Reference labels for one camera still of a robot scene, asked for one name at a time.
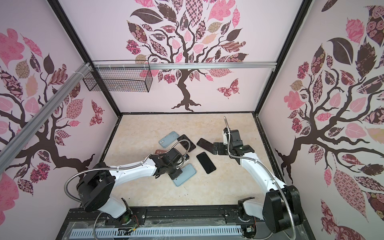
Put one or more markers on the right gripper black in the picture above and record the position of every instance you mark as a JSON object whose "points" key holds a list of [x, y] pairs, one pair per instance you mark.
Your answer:
{"points": [[220, 148]]}

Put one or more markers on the light blue phone case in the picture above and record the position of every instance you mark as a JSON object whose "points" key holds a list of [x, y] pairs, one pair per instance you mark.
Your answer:
{"points": [[188, 171]]}

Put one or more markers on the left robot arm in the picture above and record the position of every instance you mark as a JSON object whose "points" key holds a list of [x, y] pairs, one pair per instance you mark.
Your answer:
{"points": [[95, 189]]}

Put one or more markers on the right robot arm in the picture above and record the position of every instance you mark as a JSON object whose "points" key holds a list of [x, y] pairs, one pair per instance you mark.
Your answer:
{"points": [[281, 210]]}

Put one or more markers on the pink phone case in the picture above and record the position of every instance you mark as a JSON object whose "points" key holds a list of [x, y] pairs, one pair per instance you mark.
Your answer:
{"points": [[158, 152]]}

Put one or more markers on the light blue case far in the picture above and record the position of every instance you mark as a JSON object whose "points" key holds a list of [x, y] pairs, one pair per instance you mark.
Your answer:
{"points": [[169, 139]]}

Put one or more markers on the black phone purple edge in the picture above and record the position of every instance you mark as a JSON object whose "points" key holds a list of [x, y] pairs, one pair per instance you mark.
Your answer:
{"points": [[186, 143]]}

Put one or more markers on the black base frame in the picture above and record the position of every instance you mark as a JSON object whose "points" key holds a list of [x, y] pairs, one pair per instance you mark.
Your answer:
{"points": [[180, 216]]}

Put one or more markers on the white slotted cable duct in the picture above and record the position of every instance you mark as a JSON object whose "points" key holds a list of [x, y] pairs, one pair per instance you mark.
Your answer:
{"points": [[158, 232]]}

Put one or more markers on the black wire basket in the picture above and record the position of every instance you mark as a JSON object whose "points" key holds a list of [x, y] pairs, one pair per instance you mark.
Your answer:
{"points": [[134, 77]]}

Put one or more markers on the aluminium rail back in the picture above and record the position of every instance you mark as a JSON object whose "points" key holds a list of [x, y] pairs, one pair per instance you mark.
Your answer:
{"points": [[189, 66]]}

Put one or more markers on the aluminium rail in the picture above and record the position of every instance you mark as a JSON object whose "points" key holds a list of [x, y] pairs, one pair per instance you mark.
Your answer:
{"points": [[12, 149], [189, 66]]}

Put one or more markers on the aluminium rail left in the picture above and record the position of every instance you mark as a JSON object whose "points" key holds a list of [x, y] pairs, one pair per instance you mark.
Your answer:
{"points": [[12, 149]]}

